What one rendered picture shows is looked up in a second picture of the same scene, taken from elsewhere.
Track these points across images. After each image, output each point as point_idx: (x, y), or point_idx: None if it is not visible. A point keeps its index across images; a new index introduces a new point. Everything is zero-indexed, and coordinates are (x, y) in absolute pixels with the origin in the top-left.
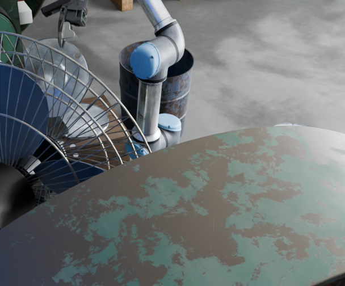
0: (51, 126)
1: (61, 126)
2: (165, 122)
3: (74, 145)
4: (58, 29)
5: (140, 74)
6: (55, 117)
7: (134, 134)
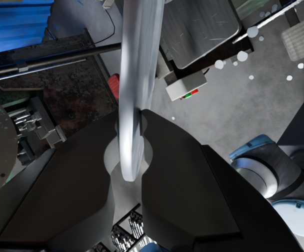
0: (184, 32)
1: (188, 53)
2: (282, 214)
3: (243, 58)
4: (39, 163)
5: (143, 250)
6: (214, 35)
7: (240, 160)
